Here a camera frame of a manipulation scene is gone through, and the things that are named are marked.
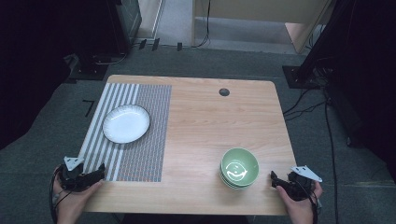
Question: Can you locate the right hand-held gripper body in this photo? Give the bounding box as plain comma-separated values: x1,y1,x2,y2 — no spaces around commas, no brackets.
285,165,323,202

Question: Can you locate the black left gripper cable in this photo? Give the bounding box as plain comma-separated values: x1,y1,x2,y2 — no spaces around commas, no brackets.
49,167,73,224

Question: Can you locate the long black floor cable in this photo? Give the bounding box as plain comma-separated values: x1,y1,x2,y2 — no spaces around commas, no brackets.
323,91,340,224

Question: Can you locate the green ceramic bowl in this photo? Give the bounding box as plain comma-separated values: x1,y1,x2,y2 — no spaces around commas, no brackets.
222,181,250,191
219,147,260,188
219,175,251,189

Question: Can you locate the person's left hand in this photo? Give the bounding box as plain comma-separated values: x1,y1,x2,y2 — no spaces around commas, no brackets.
51,166,104,220

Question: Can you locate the dark equipment cabinet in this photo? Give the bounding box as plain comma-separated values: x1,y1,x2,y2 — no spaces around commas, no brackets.
106,0,143,54

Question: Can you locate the black metal stand base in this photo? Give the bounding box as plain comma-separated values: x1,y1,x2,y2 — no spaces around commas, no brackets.
67,54,109,82
281,64,322,91

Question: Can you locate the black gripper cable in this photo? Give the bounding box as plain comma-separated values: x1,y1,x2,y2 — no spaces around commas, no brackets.
295,180,320,224
49,167,73,224

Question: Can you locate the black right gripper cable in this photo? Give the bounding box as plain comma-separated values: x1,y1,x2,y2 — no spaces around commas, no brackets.
295,180,320,224

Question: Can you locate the person's dark clothing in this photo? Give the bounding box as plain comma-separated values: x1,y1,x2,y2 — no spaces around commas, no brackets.
120,213,250,224

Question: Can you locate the black floor cable bundle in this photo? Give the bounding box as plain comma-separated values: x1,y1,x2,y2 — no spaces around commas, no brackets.
282,88,328,121

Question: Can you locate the person's right hand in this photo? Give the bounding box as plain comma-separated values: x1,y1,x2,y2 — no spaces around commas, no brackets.
276,181,323,219

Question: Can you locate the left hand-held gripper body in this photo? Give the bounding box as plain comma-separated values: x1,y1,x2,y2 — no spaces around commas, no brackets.
57,156,95,192

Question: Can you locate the beige wooden cabinet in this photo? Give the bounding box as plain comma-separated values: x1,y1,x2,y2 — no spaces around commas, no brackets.
191,0,335,54

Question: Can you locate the striped woven placemat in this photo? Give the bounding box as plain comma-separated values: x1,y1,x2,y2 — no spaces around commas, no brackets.
78,82,173,183

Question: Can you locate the white plate with dark rim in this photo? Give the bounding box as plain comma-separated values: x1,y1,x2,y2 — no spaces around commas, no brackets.
102,104,151,145

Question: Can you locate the thin black hanging cable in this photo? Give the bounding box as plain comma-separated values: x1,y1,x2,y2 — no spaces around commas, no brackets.
191,0,212,49

